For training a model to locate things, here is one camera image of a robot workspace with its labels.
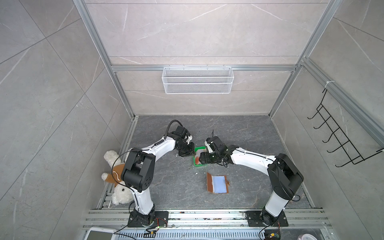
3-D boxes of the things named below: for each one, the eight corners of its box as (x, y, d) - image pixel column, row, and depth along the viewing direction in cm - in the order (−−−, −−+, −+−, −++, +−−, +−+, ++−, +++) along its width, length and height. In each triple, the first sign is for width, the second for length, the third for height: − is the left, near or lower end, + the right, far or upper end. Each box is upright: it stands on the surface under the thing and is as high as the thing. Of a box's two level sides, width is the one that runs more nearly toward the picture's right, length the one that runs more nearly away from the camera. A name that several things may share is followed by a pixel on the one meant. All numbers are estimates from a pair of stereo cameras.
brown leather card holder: (207, 193, 84) (207, 191, 82) (206, 174, 91) (206, 172, 89) (229, 193, 84) (230, 191, 82) (226, 174, 91) (227, 172, 89)
